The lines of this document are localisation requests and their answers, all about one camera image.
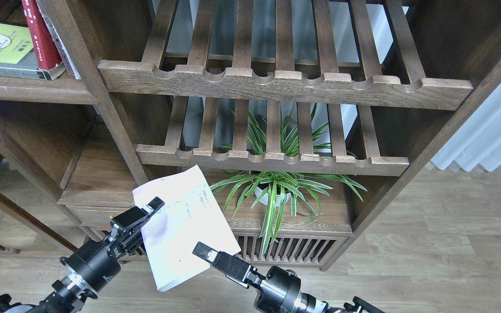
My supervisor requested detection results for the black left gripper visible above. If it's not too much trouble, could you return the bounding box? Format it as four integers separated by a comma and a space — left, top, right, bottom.
60, 197, 164, 293

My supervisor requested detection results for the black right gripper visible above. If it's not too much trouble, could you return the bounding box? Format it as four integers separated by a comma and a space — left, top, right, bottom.
192, 242, 301, 313

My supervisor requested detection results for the white paperback book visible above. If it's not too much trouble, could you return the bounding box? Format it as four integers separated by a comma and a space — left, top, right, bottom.
133, 166, 240, 292

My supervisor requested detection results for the red paperback book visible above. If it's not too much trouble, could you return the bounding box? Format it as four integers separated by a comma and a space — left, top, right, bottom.
22, 0, 62, 70

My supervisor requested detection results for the green and grey book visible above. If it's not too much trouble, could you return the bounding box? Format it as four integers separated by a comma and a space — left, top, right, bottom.
0, 22, 65, 80

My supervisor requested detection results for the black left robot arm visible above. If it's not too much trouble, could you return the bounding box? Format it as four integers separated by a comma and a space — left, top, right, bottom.
0, 197, 164, 313

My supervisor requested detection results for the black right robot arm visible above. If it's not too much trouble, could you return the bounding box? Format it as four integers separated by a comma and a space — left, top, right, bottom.
193, 242, 381, 313

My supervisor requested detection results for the white plant pot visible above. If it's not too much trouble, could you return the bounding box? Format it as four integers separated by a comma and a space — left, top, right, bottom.
254, 182, 291, 207

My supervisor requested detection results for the green spider plant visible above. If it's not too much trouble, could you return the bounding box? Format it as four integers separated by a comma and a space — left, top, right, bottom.
210, 113, 367, 256

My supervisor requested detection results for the dark wooden bookshelf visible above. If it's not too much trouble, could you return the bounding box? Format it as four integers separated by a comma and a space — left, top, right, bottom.
0, 0, 501, 271

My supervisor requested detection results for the white window curtain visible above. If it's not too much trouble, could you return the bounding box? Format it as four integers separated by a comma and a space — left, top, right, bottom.
431, 83, 501, 172

